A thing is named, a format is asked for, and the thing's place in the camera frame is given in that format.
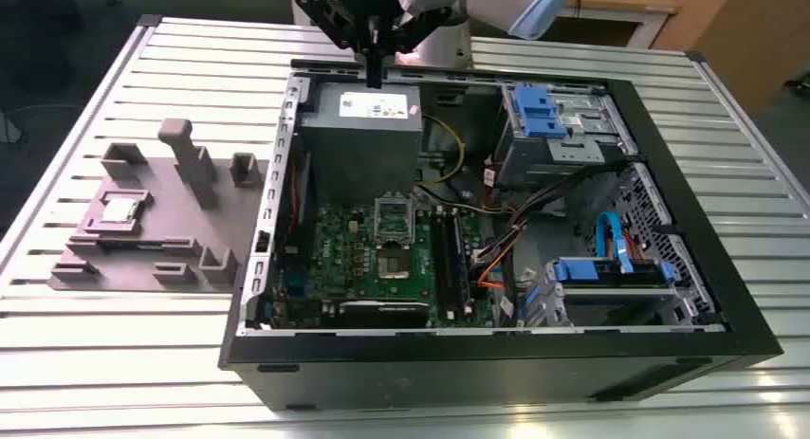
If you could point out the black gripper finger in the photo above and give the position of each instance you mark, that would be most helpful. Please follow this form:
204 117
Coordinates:
323 12
418 31

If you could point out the CPU with silver top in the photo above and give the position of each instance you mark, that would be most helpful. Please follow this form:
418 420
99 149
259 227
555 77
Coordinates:
120 210

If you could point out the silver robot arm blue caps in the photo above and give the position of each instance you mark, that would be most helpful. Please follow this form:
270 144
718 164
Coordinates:
538 17

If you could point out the CPU socket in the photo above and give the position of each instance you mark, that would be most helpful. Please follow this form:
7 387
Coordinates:
395 263

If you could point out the grey power supply unit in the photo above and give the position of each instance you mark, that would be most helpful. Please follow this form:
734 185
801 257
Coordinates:
361 164

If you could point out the silver drive cage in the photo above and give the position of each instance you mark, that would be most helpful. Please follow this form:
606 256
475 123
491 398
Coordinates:
570 154

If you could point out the green motherboard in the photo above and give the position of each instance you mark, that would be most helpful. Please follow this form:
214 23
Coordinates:
342 268

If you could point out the grey parts rack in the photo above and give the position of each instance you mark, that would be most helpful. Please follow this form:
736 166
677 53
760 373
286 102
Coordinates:
164 225

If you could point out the wooden cabinet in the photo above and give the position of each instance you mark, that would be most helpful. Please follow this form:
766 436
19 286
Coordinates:
746 31

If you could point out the hard disk in blue carrier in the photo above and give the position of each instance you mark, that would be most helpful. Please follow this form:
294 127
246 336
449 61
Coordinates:
575 270

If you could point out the dark RAM stick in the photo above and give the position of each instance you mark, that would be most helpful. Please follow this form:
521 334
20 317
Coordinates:
132 245

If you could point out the blue plastic strips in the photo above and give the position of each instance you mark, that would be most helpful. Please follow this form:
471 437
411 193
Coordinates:
525 301

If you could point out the black graphics card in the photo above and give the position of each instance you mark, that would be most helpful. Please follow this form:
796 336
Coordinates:
379 316

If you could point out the black chair base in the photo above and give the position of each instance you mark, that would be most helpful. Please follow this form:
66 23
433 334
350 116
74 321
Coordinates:
801 83

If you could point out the silver disk bay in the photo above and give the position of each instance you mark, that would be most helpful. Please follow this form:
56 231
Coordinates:
633 293

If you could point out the black PC case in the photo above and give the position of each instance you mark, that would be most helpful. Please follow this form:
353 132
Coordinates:
443 377

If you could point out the blue plastic drive bracket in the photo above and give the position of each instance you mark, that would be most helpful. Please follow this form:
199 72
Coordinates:
538 107

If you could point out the wooden desk white frame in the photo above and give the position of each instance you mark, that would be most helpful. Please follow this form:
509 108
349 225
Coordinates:
633 5

